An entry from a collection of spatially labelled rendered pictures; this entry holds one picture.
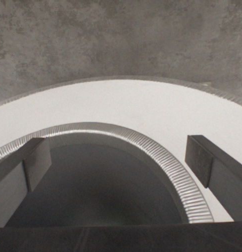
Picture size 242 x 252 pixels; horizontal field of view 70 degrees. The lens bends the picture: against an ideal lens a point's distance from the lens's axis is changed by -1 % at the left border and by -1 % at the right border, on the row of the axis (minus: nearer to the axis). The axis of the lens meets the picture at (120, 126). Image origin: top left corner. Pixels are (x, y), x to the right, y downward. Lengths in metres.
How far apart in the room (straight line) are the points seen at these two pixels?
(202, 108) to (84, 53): 0.64
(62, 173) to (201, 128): 0.45
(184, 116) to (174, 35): 0.49
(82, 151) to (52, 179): 0.16
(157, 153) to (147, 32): 0.62
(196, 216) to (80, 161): 0.39
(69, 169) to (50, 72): 0.60
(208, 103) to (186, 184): 0.28
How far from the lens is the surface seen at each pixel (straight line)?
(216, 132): 0.47
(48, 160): 0.17
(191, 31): 0.92
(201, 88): 0.64
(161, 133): 0.45
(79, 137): 0.52
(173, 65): 0.95
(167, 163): 0.38
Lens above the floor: 0.87
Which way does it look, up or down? 49 degrees down
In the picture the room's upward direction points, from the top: 172 degrees counter-clockwise
